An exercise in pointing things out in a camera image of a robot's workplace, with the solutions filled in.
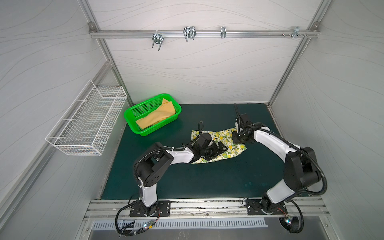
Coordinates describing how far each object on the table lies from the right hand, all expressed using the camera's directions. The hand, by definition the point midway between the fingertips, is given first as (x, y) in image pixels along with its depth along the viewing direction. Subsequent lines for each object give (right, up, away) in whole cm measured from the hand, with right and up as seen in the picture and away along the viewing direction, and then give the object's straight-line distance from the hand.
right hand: (238, 135), depth 91 cm
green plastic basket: (-66, +18, +20) cm, 71 cm away
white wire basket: (-78, +8, -22) cm, 81 cm away
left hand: (-9, -8, -5) cm, 13 cm away
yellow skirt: (-50, +17, +23) cm, 58 cm away
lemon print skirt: (-7, -1, +7) cm, 10 cm away
